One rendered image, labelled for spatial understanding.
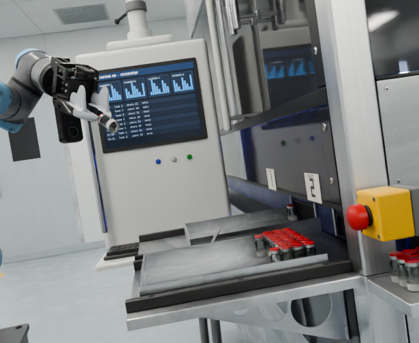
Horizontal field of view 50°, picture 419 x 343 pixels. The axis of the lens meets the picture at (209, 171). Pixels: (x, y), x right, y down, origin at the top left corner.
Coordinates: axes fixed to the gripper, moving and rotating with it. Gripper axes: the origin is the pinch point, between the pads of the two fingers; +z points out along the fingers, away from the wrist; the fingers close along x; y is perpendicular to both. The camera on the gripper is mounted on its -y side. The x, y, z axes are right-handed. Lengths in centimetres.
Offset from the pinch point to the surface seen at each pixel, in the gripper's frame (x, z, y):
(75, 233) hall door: 223, -413, -307
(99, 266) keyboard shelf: 28, -37, -64
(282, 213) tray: 68, -1, -32
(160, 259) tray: 17.1, 4.9, -32.2
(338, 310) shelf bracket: 32, 41, -25
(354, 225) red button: 19.2, 44.5, -1.7
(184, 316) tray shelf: 2.2, 30.5, -23.3
